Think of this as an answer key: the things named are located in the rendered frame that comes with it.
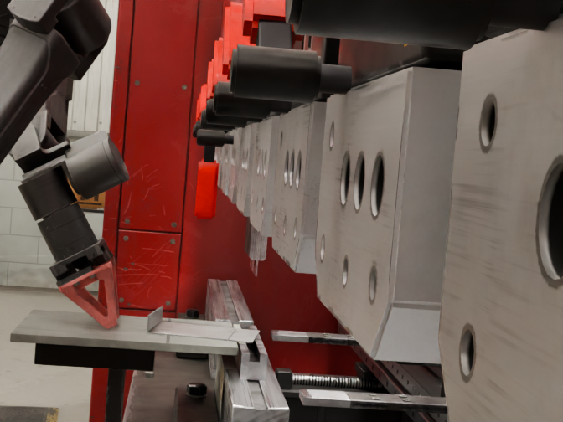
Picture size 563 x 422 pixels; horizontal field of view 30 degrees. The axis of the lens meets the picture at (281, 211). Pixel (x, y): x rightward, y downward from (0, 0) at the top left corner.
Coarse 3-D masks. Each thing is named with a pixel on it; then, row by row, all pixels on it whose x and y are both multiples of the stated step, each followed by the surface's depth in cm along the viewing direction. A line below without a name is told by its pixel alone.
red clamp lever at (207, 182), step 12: (204, 132) 114; (216, 132) 114; (204, 144) 114; (216, 144) 114; (204, 156) 115; (204, 168) 114; (216, 168) 115; (204, 180) 114; (216, 180) 115; (204, 192) 114; (216, 192) 115; (204, 204) 114; (204, 216) 115
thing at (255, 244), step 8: (248, 224) 133; (248, 232) 132; (256, 232) 127; (248, 240) 130; (256, 240) 127; (264, 240) 127; (248, 248) 129; (256, 248) 127; (264, 248) 127; (256, 256) 127; (264, 256) 127; (256, 264) 127; (256, 272) 127
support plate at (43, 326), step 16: (32, 320) 130; (48, 320) 131; (64, 320) 132; (80, 320) 133; (128, 320) 136; (144, 320) 137; (176, 320) 139; (192, 320) 140; (16, 336) 121; (32, 336) 121; (48, 336) 121; (64, 336) 121; (80, 336) 122; (96, 336) 123; (112, 336) 124; (128, 336) 125; (144, 336) 126; (160, 336) 126; (176, 336) 127; (192, 352) 123; (208, 352) 123; (224, 352) 123
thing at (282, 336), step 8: (272, 336) 132; (280, 336) 131; (288, 336) 131; (296, 336) 131; (304, 336) 132; (312, 336) 132; (320, 336) 133; (328, 336) 133; (336, 336) 134; (344, 336) 134; (336, 344) 132; (344, 344) 132; (352, 344) 132
